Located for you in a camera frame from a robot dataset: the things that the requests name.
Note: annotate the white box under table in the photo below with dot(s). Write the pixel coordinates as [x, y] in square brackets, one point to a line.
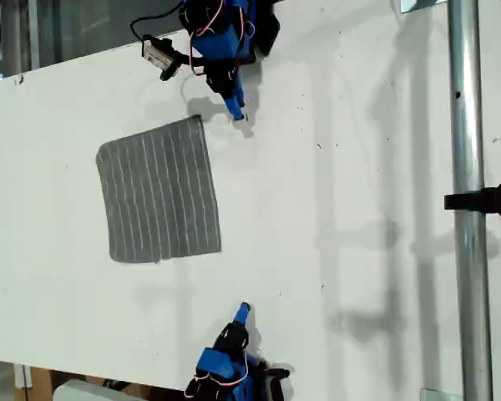
[92, 392]

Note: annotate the grey striped towel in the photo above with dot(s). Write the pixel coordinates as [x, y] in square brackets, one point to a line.
[158, 192]

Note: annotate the steel post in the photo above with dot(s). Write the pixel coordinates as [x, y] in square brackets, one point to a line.
[469, 125]

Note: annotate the arm camera box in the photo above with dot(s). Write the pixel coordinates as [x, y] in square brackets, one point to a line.
[156, 54]

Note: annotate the wooden table leg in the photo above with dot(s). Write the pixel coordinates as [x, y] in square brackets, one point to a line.
[39, 384]

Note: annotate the black clamp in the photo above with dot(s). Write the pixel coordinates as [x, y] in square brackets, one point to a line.
[484, 200]

